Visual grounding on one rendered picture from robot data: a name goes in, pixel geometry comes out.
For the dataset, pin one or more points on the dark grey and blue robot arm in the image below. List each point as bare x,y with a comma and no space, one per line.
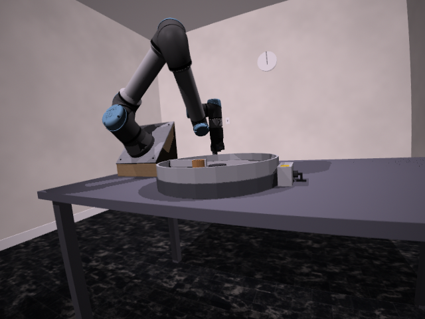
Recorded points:
172,47

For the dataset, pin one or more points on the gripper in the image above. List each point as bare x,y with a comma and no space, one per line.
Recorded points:
216,135

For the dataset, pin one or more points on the bronze bushing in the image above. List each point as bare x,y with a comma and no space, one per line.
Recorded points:
198,163

